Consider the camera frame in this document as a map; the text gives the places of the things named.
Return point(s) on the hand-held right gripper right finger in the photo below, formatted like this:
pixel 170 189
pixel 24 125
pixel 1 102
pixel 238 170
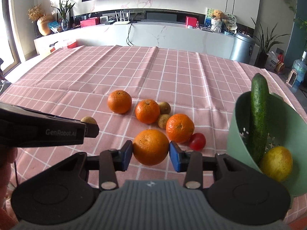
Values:
pixel 176 158

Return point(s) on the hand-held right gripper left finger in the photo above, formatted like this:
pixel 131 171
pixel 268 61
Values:
pixel 126 155

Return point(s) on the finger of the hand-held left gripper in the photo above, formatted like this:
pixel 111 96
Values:
pixel 92 130

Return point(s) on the small brown potato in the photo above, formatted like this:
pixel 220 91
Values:
pixel 163 121
pixel 165 107
pixel 88 120

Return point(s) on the orange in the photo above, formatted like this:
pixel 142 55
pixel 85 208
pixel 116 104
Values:
pixel 119 101
pixel 147 111
pixel 179 127
pixel 150 147

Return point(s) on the red tomato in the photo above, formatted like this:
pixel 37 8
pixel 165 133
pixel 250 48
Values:
pixel 197 141

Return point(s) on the green colander bowl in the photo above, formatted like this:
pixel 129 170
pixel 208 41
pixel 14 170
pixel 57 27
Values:
pixel 239 136

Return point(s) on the person's left hand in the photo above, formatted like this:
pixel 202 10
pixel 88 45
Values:
pixel 7 159

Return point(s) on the pink checkered tablecloth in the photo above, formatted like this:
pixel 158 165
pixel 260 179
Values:
pixel 96 76

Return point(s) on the green cucumber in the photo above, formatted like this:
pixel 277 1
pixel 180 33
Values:
pixel 259 110

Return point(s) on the gold round vase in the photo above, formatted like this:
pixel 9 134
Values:
pixel 45 26

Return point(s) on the blue packet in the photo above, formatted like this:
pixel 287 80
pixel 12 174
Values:
pixel 53 25

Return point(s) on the flat red box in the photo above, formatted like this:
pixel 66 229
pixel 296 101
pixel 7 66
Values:
pixel 88 22

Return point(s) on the leafy plant in glass vase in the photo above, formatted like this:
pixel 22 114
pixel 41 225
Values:
pixel 64 24

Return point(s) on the white router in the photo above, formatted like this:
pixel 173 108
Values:
pixel 121 23

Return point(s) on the small white clock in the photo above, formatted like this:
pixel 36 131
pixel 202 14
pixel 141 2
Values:
pixel 104 20

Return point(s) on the dried flower bunch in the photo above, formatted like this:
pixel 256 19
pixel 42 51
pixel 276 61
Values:
pixel 36 12

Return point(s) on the white marble television cabinet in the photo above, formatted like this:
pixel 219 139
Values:
pixel 179 34

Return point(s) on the silver trash can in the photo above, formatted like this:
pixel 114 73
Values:
pixel 242 49

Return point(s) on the long-leaf plant in black pot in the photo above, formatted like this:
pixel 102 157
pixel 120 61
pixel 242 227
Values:
pixel 262 60

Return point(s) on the white plastic bag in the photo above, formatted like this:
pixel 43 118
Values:
pixel 272 61

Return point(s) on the square red box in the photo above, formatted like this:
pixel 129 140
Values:
pixel 191 21

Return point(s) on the red and yellow bag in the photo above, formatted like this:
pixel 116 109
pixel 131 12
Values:
pixel 280 66

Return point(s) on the picture book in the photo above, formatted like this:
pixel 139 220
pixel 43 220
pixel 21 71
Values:
pixel 208 13

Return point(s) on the round decorative fan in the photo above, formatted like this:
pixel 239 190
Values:
pixel 231 19

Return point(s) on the brown teddy bear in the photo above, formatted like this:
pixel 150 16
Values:
pixel 217 14

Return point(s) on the large water bottle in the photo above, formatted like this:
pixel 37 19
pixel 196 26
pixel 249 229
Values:
pixel 298 69

